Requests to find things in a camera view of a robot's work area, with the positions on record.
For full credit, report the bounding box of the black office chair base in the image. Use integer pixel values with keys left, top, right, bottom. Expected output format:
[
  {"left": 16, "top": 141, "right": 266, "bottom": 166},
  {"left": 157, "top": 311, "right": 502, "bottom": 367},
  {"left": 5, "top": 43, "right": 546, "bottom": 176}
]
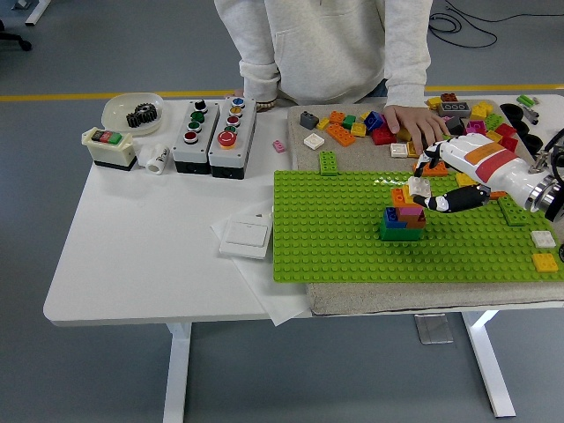
[{"left": 0, "top": 19, "right": 33, "bottom": 52}]

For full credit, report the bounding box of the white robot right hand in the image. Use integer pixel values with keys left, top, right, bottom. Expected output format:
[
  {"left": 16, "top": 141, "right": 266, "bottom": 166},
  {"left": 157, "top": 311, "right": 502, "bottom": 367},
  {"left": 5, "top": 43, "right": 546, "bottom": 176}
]
[{"left": 412, "top": 134, "right": 541, "bottom": 213}]

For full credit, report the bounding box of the white paper sheet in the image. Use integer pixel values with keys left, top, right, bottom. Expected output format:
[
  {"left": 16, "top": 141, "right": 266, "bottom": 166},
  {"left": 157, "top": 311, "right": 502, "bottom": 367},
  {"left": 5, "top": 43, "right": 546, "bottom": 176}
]
[{"left": 210, "top": 197, "right": 315, "bottom": 327}]

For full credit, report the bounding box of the white wall switch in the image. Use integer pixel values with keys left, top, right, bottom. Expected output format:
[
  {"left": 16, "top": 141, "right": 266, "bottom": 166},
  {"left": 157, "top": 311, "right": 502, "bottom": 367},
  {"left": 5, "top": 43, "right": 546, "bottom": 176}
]
[{"left": 219, "top": 219, "right": 273, "bottom": 261}]

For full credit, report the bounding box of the grey long toy brick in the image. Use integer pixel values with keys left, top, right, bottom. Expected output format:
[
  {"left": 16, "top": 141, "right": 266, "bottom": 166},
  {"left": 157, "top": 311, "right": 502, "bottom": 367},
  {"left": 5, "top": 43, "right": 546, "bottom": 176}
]
[{"left": 437, "top": 100, "right": 471, "bottom": 118}]

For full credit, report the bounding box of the person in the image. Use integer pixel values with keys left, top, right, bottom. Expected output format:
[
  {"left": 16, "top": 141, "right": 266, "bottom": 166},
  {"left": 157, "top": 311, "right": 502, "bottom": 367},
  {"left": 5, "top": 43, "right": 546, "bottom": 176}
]
[{"left": 213, "top": 0, "right": 452, "bottom": 153}]

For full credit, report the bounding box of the white plastic bowl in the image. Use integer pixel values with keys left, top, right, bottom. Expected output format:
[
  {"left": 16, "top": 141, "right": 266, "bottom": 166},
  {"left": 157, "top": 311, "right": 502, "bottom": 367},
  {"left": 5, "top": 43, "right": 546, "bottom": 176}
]
[{"left": 100, "top": 91, "right": 165, "bottom": 138}]

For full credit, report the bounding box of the grey four-button control box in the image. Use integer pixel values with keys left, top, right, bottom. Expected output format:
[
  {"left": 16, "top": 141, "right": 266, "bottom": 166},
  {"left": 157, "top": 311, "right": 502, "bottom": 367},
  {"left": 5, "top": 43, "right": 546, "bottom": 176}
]
[{"left": 171, "top": 100, "right": 220, "bottom": 174}]

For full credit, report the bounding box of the green six-stud toy brick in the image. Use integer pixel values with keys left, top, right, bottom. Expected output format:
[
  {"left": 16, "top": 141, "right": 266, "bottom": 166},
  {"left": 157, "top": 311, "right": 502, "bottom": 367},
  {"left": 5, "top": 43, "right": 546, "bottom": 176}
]
[{"left": 317, "top": 149, "right": 339, "bottom": 177}]

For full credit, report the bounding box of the black floor cable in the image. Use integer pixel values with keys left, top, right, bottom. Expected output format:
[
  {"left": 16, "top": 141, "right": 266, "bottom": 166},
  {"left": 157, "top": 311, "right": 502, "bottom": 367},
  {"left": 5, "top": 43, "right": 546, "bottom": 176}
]
[{"left": 429, "top": 0, "right": 499, "bottom": 49}]

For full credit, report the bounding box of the grey metal floor plate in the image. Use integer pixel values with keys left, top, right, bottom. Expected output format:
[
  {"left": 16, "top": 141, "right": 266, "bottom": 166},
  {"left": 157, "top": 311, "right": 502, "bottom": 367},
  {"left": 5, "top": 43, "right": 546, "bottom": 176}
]
[{"left": 413, "top": 313, "right": 455, "bottom": 345}]

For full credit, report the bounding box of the white stand foot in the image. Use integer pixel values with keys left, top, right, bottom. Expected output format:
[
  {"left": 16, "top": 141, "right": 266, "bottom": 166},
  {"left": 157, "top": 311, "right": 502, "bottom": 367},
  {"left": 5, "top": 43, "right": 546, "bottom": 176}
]
[{"left": 11, "top": 0, "right": 50, "bottom": 26}]

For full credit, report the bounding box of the white pipe fitting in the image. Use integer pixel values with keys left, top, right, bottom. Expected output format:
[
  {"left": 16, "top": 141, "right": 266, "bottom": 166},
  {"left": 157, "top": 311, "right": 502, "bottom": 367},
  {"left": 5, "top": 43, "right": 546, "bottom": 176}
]
[{"left": 137, "top": 143, "right": 172, "bottom": 175}]

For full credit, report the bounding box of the grey-brown mat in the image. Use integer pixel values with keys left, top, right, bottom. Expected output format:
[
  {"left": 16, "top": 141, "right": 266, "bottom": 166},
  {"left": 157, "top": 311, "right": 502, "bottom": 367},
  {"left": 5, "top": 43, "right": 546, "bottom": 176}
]
[{"left": 286, "top": 99, "right": 564, "bottom": 317}]

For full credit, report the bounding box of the person's left hand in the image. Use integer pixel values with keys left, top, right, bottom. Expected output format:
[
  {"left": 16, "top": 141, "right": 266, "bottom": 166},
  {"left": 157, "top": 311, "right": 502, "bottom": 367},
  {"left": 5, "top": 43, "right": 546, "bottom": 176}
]
[{"left": 382, "top": 103, "right": 452, "bottom": 153}]

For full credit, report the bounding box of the grey emergency-stop control box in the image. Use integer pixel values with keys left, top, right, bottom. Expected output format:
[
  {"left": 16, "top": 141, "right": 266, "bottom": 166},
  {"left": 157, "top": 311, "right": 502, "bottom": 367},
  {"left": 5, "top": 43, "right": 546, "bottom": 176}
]
[{"left": 207, "top": 96, "right": 257, "bottom": 180}]

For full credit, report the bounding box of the green wide toy brick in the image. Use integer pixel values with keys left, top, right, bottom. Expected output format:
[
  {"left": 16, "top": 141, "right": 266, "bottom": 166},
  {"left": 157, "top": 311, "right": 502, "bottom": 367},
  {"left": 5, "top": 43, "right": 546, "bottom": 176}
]
[{"left": 378, "top": 219, "right": 422, "bottom": 242}]

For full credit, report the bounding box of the black metal gear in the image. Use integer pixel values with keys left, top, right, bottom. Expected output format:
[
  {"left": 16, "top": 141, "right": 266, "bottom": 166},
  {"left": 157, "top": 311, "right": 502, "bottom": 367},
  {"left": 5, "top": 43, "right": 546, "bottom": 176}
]
[{"left": 125, "top": 102, "right": 159, "bottom": 130}]

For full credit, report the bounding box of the person's right hand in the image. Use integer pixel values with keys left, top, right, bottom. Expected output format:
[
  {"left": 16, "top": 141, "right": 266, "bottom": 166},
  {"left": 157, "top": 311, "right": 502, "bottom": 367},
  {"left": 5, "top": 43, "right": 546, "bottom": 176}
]
[{"left": 223, "top": 90, "right": 278, "bottom": 113}]

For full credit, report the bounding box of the green eight-stud toy brick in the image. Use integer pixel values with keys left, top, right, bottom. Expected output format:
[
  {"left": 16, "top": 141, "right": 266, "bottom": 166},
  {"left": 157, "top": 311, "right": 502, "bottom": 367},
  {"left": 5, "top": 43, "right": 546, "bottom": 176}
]
[{"left": 497, "top": 196, "right": 532, "bottom": 227}]

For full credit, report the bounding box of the white table leg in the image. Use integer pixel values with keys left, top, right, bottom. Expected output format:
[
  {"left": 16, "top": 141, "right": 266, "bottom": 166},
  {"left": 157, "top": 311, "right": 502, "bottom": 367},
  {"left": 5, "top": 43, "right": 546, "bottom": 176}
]
[
  {"left": 162, "top": 322, "right": 193, "bottom": 423},
  {"left": 461, "top": 310, "right": 517, "bottom": 419}
]

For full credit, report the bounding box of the cream red-green switch box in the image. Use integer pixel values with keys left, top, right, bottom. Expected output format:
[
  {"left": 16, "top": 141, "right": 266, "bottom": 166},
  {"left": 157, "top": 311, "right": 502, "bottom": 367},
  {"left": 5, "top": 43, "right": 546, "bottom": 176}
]
[{"left": 80, "top": 127, "right": 138, "bottom": 173}]

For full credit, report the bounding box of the green studded baseplate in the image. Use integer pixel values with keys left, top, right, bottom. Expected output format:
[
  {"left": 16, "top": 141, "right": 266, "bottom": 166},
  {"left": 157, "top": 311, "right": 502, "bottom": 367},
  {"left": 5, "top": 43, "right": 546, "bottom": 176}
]
[{"left": 271, "top": 169, "right": 564, "bottom": 284}]

